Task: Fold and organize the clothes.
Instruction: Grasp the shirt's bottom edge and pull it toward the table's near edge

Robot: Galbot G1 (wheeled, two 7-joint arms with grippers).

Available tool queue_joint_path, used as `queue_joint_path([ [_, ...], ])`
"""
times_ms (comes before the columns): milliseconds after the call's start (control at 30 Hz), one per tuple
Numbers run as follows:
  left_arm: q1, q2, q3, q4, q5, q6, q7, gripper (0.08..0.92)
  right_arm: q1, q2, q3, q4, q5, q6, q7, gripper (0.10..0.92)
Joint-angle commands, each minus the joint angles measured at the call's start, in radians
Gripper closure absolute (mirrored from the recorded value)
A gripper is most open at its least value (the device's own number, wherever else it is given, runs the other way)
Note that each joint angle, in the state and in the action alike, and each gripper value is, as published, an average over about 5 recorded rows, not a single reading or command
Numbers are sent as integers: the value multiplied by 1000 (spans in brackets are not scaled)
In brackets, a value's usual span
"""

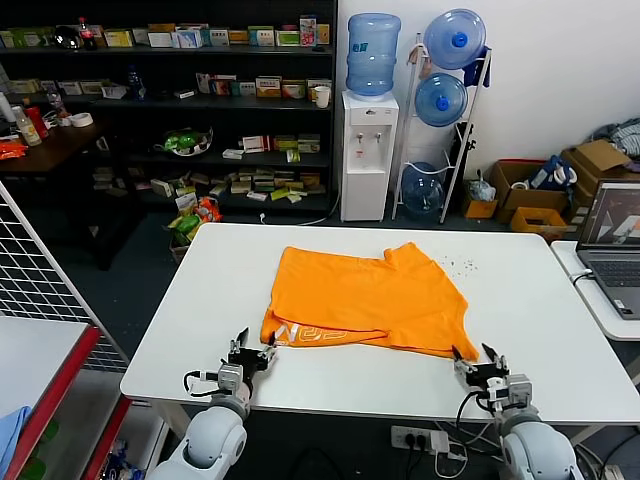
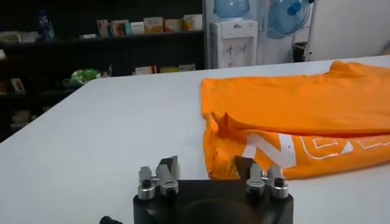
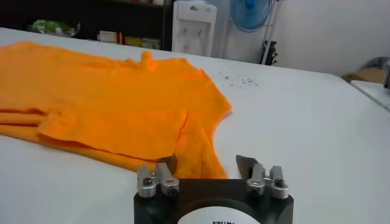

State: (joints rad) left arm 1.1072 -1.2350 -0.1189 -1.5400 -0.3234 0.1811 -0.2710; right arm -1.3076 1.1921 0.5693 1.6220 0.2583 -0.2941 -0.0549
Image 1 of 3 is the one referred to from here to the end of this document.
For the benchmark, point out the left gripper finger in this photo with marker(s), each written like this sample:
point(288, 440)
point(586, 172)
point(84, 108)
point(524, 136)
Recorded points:
point(270, 350)
point(241, 337)

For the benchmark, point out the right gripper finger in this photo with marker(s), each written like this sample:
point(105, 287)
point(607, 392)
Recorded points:
point(459, 361)
point(495, 357)

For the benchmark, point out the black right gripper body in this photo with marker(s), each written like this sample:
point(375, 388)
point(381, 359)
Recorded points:
point(485, 375)

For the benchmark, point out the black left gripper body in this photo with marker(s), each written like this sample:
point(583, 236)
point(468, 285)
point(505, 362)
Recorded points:
point(247, 359)

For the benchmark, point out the orange t-shirt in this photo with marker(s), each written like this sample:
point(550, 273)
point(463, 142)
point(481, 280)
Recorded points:
point(370, 300)

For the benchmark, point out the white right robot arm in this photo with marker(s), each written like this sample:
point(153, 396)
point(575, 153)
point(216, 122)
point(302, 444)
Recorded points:
point(540, 450)

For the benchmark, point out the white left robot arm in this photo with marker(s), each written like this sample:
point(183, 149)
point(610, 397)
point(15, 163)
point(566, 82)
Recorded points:
point(215, 435)

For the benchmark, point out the pile of grey clothes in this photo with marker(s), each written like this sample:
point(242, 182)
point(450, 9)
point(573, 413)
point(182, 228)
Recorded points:
point(625, 135)

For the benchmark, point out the large white table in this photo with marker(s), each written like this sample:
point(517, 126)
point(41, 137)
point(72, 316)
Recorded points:
point(225, 300)

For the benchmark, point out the white power strip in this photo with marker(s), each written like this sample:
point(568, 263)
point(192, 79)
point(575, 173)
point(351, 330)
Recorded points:
point(415, 440)

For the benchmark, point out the small white side table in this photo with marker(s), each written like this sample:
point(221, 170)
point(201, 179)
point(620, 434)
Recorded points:
point(595, 310)

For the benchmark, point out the colourful snack bags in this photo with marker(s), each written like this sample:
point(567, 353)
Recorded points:
point(195, 217)

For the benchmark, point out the small orange cardboard box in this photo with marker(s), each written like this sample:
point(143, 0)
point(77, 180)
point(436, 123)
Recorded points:
point(540, 222)

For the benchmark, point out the grey open laptop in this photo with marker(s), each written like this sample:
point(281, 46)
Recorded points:
point(615, 270)

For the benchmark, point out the small box with plastic bag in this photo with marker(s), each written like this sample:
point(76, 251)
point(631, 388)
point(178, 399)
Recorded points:
point(480, 207)

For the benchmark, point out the open brown cardboard box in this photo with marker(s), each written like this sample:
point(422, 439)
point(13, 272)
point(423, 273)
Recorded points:
point(535, 200)

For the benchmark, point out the tilted blue water jug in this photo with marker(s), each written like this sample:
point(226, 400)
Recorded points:
point(422, 192)
point(440, 100)
point(452, 42)

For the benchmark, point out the red white flat box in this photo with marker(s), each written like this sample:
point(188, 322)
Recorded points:
point(256, 144)

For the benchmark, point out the bowl with green packets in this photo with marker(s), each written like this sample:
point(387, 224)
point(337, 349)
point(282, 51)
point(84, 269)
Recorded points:
point(185, 142)

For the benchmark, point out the white water dispenser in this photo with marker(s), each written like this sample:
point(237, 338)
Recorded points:
point(367, 165)

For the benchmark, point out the black stand behind rack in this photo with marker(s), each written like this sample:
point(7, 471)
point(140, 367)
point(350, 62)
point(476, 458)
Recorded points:
point(462, 150)

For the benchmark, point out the red framed white cart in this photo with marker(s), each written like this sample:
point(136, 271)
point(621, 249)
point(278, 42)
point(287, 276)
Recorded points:
point(30, 360)

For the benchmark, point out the tilted brown cardboard box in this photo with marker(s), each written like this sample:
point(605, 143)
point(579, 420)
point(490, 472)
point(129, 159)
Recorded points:
point(597, 157)

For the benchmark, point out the light blue cloth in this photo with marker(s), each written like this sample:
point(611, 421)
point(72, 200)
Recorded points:
point(12, 430)

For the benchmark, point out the black shelf unit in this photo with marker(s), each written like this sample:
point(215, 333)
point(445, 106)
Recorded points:
point(150, 105)

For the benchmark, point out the yellow white medicine box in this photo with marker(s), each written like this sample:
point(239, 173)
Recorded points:
point(268, 87)

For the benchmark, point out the red green medicine box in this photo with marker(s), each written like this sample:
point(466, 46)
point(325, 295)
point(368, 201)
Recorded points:
point(293, 90)

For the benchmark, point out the white paper cup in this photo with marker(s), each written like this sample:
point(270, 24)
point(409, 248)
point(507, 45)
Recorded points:
point(322, 97)

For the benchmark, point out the white metal jug rack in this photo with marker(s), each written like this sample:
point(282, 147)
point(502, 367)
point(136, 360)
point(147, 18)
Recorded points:
point(479, 100)

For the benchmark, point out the dark wooden table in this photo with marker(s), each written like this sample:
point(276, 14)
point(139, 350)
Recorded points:
point(50, 155)

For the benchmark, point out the dark blue bottle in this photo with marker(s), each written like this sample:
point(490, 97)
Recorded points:
point(135, 82)

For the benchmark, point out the dark blue cloth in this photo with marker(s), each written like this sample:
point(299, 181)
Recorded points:
point(472, 72)

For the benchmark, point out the orange juice bottle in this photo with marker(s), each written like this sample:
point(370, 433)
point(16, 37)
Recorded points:
point(30, 131)

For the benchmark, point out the orange snack packet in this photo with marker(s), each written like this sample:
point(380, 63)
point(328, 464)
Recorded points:
point(11, 150)

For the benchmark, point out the upright blue water jug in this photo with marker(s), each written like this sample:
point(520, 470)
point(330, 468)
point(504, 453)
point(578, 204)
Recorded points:
point(372, 55)

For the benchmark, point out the tall pink white box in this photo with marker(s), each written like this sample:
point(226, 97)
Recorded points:
point(308, 31)

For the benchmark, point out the cola bottle red label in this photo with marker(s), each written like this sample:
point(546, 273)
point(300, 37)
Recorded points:
point(89, 35)

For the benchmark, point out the shiny metal bowl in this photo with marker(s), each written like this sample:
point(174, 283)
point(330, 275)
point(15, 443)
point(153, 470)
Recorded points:
point(66, 37)

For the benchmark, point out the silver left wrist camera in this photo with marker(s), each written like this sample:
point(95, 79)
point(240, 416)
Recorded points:
point(230, 376)

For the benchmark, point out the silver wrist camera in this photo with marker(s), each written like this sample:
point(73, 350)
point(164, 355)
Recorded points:
point(519, 390)
point(230, 376)

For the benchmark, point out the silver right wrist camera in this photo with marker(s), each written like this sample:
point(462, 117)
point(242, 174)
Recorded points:
point(519, 390)

